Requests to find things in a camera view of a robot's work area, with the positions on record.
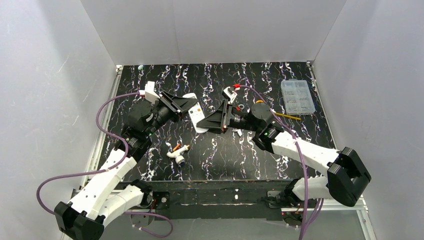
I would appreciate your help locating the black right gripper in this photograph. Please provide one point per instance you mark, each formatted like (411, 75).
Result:
(225, 117)

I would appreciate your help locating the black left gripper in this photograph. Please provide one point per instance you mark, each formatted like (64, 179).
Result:
(171, 102)

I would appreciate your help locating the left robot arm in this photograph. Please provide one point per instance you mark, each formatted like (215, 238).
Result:
(87, 214)

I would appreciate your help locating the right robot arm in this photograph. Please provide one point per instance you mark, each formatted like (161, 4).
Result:
(344, 176)

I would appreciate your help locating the white remote battery cover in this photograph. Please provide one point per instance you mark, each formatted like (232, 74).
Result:
(239, 132)

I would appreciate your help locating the orange battery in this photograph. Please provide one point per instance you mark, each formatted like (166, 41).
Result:
(176, 147)

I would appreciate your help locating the white plastic valve fitting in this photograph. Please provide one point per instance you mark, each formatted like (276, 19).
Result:
(178, 154)

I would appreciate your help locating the clear plastic screw box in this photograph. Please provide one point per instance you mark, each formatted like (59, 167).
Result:
(297, 97)

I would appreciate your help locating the red handled ratchet wrench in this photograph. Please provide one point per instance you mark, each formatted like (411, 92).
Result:
(240, 107)

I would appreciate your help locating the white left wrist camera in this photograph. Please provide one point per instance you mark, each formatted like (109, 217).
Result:
(149, 92)

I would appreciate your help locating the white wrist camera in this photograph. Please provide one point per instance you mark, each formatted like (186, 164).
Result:
(149, 92)
(230, 92)

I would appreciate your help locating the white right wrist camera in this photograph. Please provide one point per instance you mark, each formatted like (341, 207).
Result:
(230, 92)

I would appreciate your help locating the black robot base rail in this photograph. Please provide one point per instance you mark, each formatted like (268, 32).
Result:
(220, 199)

